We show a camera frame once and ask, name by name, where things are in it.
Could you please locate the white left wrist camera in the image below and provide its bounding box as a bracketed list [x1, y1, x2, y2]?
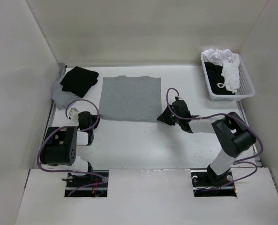
[68, 107, 80, 121]

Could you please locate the left metal table rail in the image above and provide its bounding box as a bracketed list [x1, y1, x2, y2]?
[35, 62, 68, 169]

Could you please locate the white plastic laundry basket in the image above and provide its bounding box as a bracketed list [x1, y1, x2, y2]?
[200, 53, 255, 101]

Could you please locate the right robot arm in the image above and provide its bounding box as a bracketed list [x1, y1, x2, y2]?
[157, 99, 256, 186]

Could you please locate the metal table rail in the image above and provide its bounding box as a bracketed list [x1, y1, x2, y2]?
[236, 101, 264, 164]
[35, 62, 68, 169]

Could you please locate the folded grey tank top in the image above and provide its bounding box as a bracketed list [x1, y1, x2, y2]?
[51, 75, 80, 110]

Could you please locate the black tank top in basket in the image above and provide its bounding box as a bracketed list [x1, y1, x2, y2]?
[205, 62, 234, 95]

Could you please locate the right metal table rail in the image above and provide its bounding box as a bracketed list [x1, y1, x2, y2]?
[236, 101, 264, 164]

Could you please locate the folded black tank top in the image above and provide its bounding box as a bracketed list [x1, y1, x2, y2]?
[60, 67, 99, 98]

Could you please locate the white tank top in basket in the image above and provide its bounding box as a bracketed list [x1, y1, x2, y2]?
[202, 49, 240, 94]

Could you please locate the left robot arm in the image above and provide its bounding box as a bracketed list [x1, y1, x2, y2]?
[38, 108, 100, 187]

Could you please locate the grey tank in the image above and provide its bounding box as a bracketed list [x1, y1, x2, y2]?
[99, 76, 162, 122]
[51, 75, 80, 110]

